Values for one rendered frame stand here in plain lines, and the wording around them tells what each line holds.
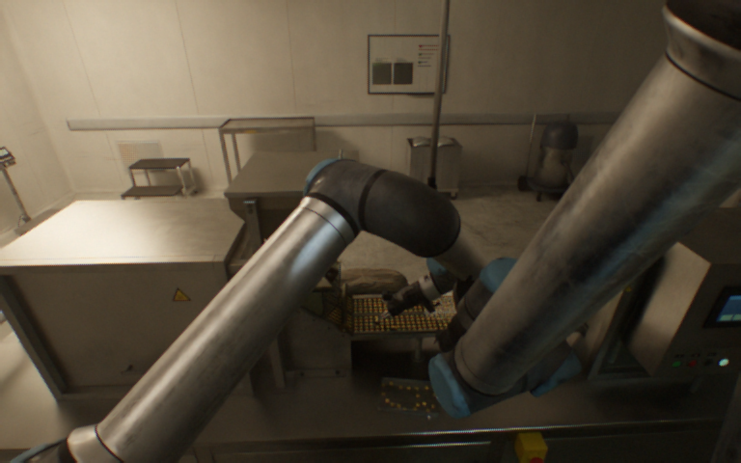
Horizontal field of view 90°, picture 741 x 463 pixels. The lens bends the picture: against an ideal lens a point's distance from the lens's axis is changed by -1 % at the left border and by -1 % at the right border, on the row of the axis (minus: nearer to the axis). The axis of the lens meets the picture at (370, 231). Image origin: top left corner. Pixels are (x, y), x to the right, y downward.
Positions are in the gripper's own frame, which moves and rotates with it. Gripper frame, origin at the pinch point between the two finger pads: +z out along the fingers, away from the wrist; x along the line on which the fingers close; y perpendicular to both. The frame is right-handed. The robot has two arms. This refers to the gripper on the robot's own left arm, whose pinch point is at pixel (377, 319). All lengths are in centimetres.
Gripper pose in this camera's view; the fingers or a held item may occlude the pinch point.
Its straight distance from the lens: 139.0
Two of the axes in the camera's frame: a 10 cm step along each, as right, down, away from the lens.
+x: 0.5, 4.8, -8.8
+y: -5.3, -7.3, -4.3
